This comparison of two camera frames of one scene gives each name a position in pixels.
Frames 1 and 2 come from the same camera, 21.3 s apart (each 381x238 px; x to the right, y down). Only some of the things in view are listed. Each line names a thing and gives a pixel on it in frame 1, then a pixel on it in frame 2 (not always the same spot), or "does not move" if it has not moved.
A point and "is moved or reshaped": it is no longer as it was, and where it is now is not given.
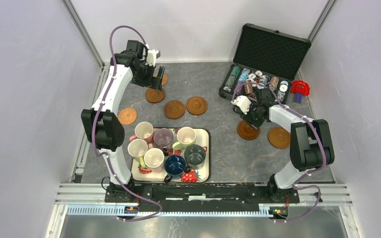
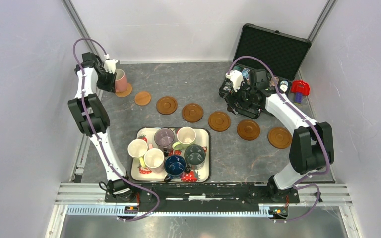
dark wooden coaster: x=246 y=131 does not move
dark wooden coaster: x=155 y=95 → x=166 y=105
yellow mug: x=138 y=148 does not move
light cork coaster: x=127 y=116 → x=125 y=93
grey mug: x=194 y=155 does not move
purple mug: x=162 y=137 does not move
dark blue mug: x=174 y=165 does not move
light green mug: x=186 y=136 does not move
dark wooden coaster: x=279 y=138 does not move
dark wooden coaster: x=196 y=105 → x=219 y=121
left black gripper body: x=145 y=77 → x=105 y=80
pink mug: x=144 y=130 is moved or reshaped
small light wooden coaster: x=164 y=80 → x=142 y=98
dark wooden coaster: x=174 y=109 → x=192 y=112
